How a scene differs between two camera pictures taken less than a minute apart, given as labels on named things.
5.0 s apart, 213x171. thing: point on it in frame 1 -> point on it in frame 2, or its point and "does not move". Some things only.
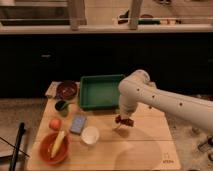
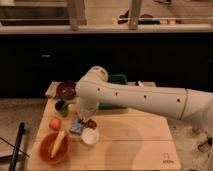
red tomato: (55, 124) does not move
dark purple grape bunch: (125, 121) -> (91, 124)
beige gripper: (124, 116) -> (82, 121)
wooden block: (51, 92) does not move
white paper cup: (90, 135) does not move
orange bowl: (47, 145) does not move
